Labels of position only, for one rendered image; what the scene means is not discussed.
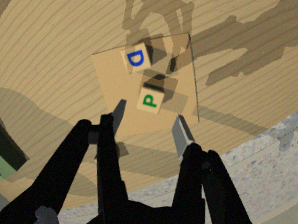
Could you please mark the tan mat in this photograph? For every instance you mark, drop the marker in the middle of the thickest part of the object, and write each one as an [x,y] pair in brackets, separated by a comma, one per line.
[172,69]

